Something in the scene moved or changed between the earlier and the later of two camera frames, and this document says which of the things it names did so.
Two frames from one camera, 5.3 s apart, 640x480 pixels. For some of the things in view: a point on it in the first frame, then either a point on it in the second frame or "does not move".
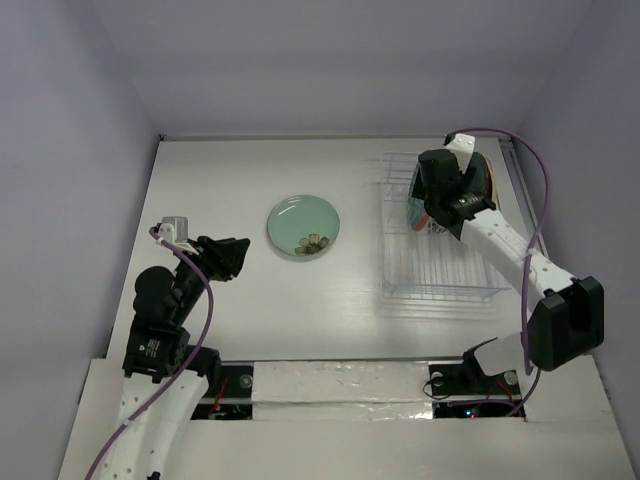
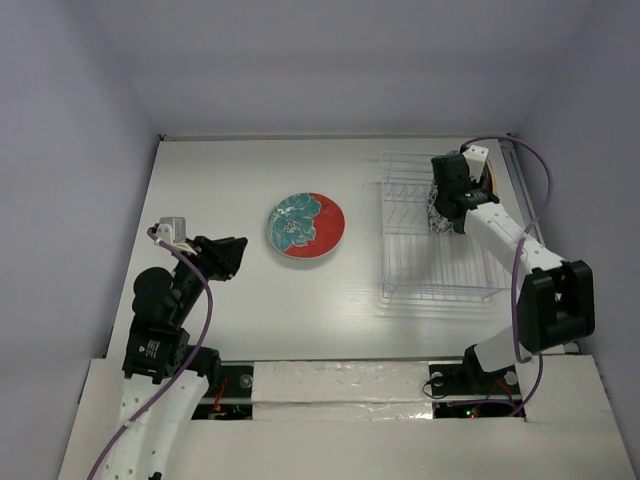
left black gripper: x=224 y=256 does not move
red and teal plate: x=419 y=218 -> x=306 y=225
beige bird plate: x=492 y=180 does not move
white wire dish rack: x=428 y=264 does not move
